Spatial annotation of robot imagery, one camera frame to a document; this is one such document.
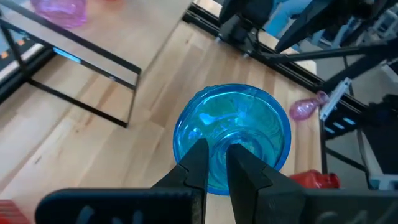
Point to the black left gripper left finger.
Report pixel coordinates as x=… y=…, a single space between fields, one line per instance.
x=196 y=168

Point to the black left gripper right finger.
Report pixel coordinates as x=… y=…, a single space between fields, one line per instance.
x=245 y=174

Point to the teal round glass vase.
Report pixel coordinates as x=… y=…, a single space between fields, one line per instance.
x=233 y=118

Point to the red small bottle glass vase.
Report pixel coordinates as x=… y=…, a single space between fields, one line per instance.
x=11 y=214

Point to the pink tall cone glass vase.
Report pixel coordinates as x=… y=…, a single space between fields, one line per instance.
x=59 y=12

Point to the red fluted oval glass vase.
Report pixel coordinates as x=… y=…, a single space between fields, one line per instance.
x=314 y=180

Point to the pink bulb shaped glass vase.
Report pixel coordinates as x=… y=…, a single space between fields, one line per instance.
x=303 y=109

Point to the white metal bracket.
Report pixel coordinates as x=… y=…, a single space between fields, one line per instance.
x=335 y=99

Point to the wooden shelf black metal frame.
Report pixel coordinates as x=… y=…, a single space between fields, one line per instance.
x=109 y=37

